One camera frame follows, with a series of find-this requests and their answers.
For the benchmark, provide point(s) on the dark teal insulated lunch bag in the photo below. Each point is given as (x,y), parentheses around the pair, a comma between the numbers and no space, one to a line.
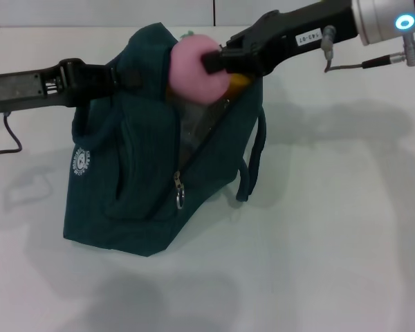
(124,193)

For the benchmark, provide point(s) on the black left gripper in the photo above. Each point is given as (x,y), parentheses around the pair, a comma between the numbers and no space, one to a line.
(17,90)

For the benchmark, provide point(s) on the yellow toy banana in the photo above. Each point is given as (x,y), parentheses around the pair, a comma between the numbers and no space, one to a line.
(238,84)

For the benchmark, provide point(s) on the pink toy peach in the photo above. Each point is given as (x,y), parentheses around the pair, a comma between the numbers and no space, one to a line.
(190,76)

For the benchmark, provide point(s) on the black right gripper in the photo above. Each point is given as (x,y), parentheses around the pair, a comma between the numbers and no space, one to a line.
(318,24)

